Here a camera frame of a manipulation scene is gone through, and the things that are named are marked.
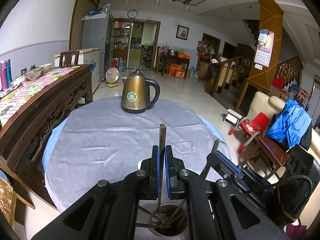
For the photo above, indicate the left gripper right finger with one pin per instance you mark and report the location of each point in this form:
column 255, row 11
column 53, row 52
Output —
column 175, row 187

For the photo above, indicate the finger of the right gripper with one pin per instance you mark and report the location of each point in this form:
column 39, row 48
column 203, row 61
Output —
column 215, row 172
column 229, row 165

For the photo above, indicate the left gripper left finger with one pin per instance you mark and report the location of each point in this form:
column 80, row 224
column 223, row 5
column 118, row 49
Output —
column 149, row 184

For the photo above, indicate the dark chopstick six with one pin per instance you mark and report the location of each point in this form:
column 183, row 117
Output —
column 209, row 159

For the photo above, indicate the dark cylindrical utensil holder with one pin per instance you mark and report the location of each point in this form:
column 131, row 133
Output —
column 173, row 223

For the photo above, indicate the dark chopstick five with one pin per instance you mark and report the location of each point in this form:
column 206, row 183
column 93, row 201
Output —
column 162, row 138

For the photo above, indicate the dark chopstick one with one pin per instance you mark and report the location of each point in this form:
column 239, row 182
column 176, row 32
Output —
column 148, row 212

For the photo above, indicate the dark wooden chair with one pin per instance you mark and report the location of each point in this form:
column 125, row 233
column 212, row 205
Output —
column 271, row 153

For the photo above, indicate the red child's chair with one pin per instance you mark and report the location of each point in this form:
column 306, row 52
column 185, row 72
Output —
column 253, row 129

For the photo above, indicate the white step stool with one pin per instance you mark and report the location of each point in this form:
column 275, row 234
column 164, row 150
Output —
column 232, row 116

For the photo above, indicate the grey table cloth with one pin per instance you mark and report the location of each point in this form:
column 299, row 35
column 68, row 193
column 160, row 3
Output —
column 101, row 141

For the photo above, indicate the beige armchair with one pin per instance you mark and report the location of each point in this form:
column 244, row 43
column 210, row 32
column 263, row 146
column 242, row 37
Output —
column 269, row 105

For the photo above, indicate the blue jacket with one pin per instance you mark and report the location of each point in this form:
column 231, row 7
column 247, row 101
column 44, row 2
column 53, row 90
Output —
column 290, row 124

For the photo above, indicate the gold electric kettle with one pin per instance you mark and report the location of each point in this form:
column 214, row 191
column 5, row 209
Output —
column 139, row 93

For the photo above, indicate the wooden stair railing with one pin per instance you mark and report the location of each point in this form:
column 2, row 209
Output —
column 224, row 73

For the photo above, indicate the dark side table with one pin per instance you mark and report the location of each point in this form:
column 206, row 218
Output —
column 175, row 65

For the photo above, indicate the white chest freezer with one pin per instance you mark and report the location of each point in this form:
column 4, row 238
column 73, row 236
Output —
column 91, row 56

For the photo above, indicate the carved dark wooden sideboard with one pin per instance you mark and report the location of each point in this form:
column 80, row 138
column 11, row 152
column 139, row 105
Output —
column 25, row 135

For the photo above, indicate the wooden dining chair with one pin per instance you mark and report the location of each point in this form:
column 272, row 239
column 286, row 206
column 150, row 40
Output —
column 69, row 58

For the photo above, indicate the lidded ceramic bowl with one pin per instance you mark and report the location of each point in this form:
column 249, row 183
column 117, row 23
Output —
column 34, row 73

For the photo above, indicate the grey refrigerator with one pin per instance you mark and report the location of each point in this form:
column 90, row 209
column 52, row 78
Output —
column 98, row 33

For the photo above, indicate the purple thermos bottle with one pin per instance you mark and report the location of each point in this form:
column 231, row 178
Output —
column 3, row 73

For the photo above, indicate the blue thermos bottle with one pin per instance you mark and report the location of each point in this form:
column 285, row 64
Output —
column 8, row 69

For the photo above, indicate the pink wall calendar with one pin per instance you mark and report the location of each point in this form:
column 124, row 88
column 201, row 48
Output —
column 264, row 48

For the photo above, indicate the framed wall picture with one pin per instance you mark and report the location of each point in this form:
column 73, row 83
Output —
column 182, row 32

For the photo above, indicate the round wall clock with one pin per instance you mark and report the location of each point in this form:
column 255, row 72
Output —
column 132, row 14

